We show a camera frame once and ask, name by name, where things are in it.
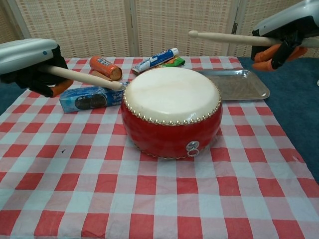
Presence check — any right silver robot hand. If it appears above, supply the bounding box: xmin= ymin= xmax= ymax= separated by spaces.
xmin=250 ymin=0 xmax=319 ymax=73

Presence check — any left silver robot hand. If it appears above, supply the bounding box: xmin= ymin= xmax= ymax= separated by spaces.
xmin=0 ymin=38 xmax=73 ymax=98

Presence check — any wooden drumstick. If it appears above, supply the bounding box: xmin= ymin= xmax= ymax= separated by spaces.
xmin=188 ymin=30 xmax=280 ymax=47
xmin=46 ymin=65 xmax=123 ymax=91

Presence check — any metal tray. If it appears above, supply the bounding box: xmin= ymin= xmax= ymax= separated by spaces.
xmin=195 ymin=69 xmax=271 ymax=101

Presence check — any red drum with white skin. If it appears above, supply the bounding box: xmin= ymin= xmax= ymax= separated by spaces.
xmin=120 ymin=67 xmax=223 ymax=160

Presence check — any teal table cover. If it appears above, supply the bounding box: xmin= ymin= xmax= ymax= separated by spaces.
xmin=0 ymin=57 xmax=319 ymax=185

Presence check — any blue cookie box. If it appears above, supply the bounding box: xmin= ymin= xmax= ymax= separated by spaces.
xmin=59 ymin=82 xmax=131 ymax=114

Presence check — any brown sausage stick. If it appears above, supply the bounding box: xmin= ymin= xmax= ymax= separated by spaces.
xmin=91 ymin=70 xmax=112 ymax=82

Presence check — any orange cracker tube pack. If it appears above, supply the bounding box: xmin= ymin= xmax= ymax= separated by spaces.
xmin=89 ymin=55 xmax=123 ymax=81

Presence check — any woven folding screen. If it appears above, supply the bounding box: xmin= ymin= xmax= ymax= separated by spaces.
xmin=0 ymin=0 xmax=319 ymax=64

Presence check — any green orange snack packet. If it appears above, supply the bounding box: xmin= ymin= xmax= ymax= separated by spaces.
xmin=159 ymin=56 xmax=186 ymax=68

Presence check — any blue white toothpaste tube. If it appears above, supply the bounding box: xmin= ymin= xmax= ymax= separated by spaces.
xmin=131 ymin=47 xmax=180 ymax=75

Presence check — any red white checkered cloth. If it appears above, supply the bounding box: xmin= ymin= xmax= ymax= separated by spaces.
xmin=0 ymin=56 xmax=319 ymax=239

